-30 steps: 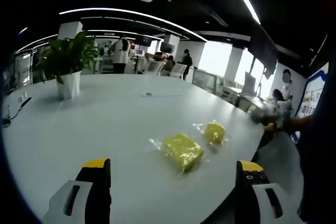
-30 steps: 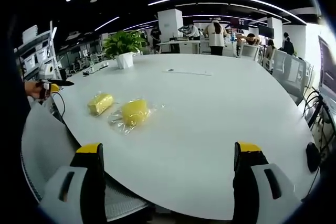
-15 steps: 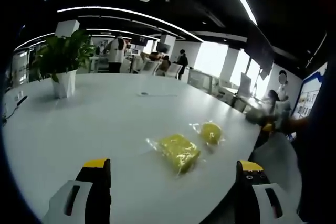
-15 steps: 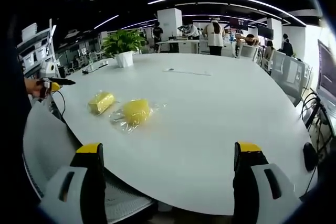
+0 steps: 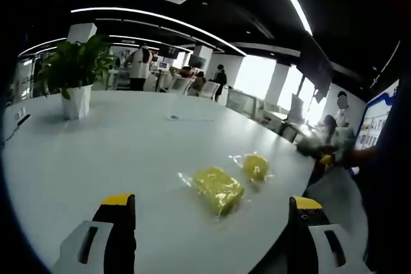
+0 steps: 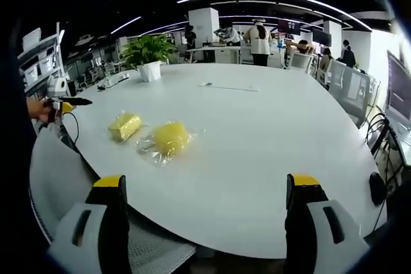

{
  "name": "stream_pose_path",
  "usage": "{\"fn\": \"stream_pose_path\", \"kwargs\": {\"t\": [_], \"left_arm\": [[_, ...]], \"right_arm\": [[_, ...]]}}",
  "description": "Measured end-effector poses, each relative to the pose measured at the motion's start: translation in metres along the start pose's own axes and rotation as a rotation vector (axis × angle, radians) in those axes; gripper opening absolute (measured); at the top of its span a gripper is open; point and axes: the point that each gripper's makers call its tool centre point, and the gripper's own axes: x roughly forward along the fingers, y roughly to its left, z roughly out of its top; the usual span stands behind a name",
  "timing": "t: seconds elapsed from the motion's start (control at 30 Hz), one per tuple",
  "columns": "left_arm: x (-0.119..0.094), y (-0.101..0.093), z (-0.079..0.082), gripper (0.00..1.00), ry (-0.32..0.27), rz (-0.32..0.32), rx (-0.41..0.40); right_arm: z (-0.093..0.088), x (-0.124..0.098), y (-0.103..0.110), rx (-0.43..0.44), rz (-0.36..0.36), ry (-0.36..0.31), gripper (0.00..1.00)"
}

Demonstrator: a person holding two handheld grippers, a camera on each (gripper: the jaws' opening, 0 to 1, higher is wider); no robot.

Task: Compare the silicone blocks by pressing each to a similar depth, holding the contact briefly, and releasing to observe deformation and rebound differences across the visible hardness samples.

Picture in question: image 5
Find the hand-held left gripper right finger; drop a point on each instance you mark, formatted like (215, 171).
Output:
(316, 242)

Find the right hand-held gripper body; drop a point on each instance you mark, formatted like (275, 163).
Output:
(344, 147)

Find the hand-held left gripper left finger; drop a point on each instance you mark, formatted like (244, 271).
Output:
(96, 242)

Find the round yellow silicone block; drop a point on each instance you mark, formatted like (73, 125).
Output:
(255, 166)

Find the rectangular yellow silicone block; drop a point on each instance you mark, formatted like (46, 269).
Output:
(218, 190)

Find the person's dark clothing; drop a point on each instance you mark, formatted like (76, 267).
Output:
(391, 190)

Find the white office chair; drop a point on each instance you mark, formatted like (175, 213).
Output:
(211, 89)

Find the white plant pot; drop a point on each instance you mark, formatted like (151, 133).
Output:
(75, 102)

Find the green potted plant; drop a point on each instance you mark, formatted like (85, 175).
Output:
(78, 60)

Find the wall display screen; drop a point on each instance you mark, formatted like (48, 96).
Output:
(375, 120)

